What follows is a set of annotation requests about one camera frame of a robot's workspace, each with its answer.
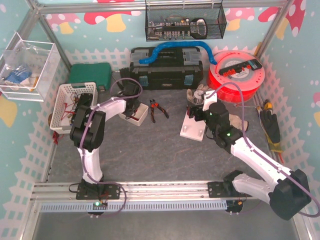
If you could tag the black rubber glove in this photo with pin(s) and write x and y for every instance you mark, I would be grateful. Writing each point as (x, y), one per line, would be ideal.
(271, 129)

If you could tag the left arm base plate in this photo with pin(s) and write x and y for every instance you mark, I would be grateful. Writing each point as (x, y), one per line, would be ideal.
(94, 191)

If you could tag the clear acrylic wall box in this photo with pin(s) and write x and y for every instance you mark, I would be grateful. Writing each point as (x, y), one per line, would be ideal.
(41, 58)

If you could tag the white perforated basket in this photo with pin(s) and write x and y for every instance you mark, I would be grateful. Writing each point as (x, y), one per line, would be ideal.
(67, 99)

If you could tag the black toolbox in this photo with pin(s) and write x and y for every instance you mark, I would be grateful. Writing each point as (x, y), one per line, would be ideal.
(174, 68)

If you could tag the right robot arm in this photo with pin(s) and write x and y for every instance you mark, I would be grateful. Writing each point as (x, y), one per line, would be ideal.
(285, 190)

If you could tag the black box in basket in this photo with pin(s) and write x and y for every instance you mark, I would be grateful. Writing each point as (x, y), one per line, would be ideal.
(84, 99)

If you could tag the beige work glove rear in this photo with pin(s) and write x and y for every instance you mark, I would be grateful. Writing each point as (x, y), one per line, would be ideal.
(190, 92)

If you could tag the green plastic case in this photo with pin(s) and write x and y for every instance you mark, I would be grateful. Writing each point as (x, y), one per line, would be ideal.
(99, 73)

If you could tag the white spring tray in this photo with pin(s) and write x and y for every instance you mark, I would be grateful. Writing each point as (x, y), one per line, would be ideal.
(138, 117)

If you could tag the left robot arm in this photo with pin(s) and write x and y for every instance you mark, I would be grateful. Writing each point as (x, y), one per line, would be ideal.
(87, 131)

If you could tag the solder wire spool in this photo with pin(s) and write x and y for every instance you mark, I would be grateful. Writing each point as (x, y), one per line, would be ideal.
(198, 97)

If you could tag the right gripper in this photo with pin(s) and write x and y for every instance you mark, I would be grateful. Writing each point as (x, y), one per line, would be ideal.
(195, 113)

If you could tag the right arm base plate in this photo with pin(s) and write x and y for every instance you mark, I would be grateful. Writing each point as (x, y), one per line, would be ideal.
(223, 189)

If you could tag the yellow handled tool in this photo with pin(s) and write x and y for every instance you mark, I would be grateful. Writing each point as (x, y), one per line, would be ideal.
(267, 105)

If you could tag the white peg base plate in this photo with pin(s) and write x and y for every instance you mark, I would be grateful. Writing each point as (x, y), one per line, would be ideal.
(191, 129)

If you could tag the grey slotted cable duct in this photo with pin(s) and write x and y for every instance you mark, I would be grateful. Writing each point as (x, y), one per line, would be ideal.
(134, 206)

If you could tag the blue white gloves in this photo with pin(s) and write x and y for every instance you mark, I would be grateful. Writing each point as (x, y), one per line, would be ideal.
(19, 76)

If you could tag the red filament spool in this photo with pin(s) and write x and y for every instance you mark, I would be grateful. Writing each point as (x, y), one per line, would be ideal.
(248, 81)

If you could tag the beige work glove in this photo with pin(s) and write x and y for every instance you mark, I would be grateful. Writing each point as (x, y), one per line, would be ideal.
(190, 92)
(236, 121)

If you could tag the black wire mesh basket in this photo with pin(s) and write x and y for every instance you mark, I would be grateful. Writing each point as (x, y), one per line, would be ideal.
(184, 22)

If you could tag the beige work glove front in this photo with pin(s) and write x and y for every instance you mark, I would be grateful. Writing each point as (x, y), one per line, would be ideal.
(236, 121)

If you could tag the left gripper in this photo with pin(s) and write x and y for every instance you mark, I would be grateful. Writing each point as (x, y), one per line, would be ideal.
(133, 104)

